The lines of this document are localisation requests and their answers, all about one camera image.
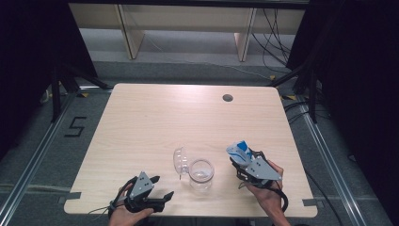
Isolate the white and blue pouch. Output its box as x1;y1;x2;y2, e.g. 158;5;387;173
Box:
226;139;254;168

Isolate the black floor cable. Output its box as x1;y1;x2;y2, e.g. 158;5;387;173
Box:
304;170;346;226

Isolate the person's right hand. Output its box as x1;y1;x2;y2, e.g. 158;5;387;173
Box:
247;159;286;218

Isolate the clear glass jar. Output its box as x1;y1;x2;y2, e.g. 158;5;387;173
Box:
187;158;215;193

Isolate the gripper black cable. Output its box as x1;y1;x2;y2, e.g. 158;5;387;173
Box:
238;179;290;213
88;176;139;218

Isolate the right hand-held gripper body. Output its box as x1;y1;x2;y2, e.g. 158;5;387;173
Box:
236;152;282;188

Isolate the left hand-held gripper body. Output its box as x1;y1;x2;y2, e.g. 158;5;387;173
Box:
123;171;166;214

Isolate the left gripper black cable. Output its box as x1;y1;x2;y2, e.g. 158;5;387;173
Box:
88;176;139;218

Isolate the black metal stand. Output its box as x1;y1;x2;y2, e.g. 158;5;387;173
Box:
50;62;111;123
266;62;318;124

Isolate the person's left hand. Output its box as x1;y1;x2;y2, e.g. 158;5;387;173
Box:
107;183;154;226

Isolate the bundle of black cables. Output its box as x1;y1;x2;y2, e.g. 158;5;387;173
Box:
250;8;294;75

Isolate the pale wooden desk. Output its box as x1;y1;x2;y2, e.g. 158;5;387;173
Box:
68;3;307;62

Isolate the clear jar lid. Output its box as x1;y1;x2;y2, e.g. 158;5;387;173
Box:
172;146;190;181

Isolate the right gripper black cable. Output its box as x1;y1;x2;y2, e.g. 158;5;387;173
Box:
238;179;290;213

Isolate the black tape floor mark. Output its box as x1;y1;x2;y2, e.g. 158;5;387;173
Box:
64;116;88;138

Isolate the metal floor rail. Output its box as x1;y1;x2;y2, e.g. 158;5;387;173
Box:
297;93;365;226
0;90;77;218

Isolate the black curtain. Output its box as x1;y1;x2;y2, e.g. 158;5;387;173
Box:
0;0;99;159
286;0;399;220

